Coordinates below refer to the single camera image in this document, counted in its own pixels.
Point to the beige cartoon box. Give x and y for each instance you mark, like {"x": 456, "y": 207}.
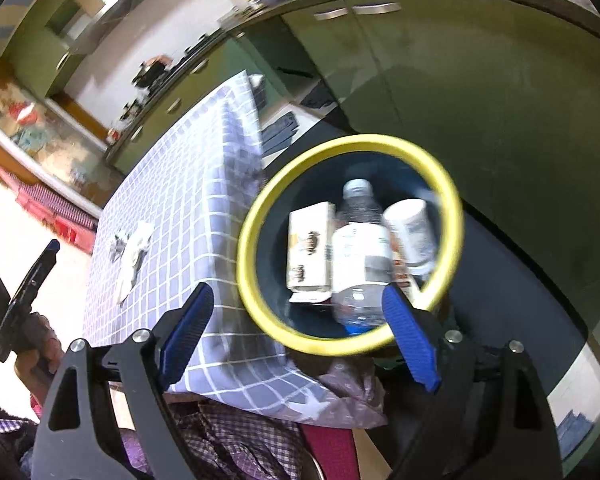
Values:
{"x": 310, "y": 255}

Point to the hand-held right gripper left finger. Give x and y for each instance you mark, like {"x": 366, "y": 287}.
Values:
{"x": 190, "y": 325}

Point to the steel range hood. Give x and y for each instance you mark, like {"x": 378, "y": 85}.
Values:
{"x": 95, "y": 10}

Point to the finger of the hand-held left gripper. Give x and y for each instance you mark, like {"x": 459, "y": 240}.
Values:
{"x": 32, "y": 290}

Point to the green kitchen cabinets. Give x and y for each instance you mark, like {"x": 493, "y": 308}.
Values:
{"x": 480, "y": 85}

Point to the folded white paper towel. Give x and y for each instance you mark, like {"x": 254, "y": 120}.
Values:
{"x": 137, "y": 255}

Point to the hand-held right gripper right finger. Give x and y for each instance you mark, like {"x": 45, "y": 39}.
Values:
{"x": 410, "y": 335}

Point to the red ribbed panel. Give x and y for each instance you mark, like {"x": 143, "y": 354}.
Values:
{"x": 55, "y": 210}

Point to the clear plastic water bottle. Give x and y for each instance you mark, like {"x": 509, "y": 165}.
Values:
{"x": 360, "y": 255}

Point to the blue checked tablecloth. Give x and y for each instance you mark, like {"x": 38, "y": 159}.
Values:
{"x": 180, "y": 200}

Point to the white supplement bottle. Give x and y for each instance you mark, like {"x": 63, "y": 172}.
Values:
{"x": 412, "y": 230}

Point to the blue floor cloth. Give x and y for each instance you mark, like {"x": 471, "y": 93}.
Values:
{"x": 280, "y": 132}
{"x": 575, "y": 427}

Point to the black pan on stove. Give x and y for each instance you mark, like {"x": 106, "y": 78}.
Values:
{"x": 150, "y": 72}

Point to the yellow rimmed blue bin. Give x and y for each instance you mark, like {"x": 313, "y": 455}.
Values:
{"x": 380, "y": 165}

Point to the person's left hand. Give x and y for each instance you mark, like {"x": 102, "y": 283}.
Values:
{"x": 35, "y": 332}

